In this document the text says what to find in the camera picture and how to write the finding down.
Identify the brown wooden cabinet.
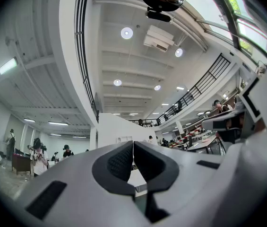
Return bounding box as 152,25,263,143
11,153,33,175

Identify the fluorescent tube light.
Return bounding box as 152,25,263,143
0,57,18,75

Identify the large skylight window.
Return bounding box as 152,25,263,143
185,0,267,61

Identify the person's right hand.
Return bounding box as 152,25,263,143
226,116,244,130

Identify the white ceiling air conditioner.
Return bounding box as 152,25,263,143
143,25,175,53

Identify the long white work table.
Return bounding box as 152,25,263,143
168,126,226,155

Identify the black curved balcony railing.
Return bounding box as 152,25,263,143
74,0,100,124

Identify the black straight balcony railing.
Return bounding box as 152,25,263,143
128,53,231,128

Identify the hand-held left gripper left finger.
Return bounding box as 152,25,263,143
92,140,136,196

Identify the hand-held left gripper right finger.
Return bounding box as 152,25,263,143
133,141,180,195

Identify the black head-mounted camera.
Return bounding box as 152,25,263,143
146,6,172,23

